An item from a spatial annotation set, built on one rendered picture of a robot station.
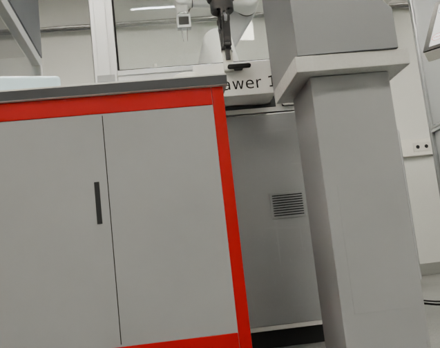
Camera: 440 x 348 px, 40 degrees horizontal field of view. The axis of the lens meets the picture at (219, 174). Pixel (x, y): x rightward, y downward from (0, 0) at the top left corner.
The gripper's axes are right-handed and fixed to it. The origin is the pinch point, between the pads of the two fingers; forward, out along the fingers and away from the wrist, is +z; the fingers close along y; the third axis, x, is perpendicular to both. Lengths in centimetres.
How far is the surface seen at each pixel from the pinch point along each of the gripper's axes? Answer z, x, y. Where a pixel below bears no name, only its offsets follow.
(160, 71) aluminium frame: -4.4, -21.2, -18.2
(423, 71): -50, 160, -196
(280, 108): 12.0, 19.1, -18.5
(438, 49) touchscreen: -2, 77, -11
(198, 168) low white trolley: 40, -16, 40
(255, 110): 12.0, 10.2, -18.5
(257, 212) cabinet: 48, 7, -19
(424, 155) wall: -12, 216, -332
